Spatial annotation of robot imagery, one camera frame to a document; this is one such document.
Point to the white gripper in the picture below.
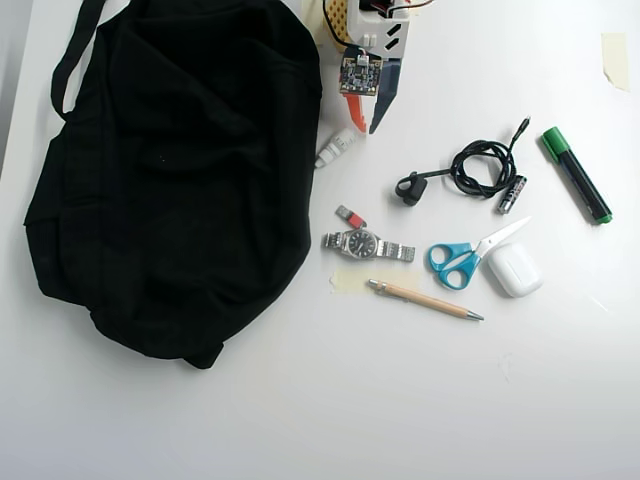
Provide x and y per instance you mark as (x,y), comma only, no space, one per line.
(384,109)

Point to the yellow and white robot arm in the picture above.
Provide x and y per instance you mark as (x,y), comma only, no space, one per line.
(337,22)

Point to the black fabric bag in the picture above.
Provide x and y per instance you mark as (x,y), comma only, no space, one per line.
(175,200)

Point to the white plug connector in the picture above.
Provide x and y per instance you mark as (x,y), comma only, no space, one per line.
(336,146)

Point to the red and silver USB stick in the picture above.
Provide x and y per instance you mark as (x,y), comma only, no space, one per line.
(354,218)

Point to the silver steel wristwatch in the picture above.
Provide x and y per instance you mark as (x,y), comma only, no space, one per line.
(361,242)

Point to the black cylindrical battery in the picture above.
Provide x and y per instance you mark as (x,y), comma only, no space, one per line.
(513,195)

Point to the wooden ballpoint pen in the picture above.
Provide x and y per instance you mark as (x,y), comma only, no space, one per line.
(425,299)

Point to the green and black marker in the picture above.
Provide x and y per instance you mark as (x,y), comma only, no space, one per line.
(580,180)

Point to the white earbuds case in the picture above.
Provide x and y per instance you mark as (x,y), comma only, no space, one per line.
(515,270)

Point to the narrow beige masking tape strip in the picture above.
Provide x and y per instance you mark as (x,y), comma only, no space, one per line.
(617,60)

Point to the bare camera circuit board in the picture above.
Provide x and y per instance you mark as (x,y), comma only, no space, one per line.
(360,75)

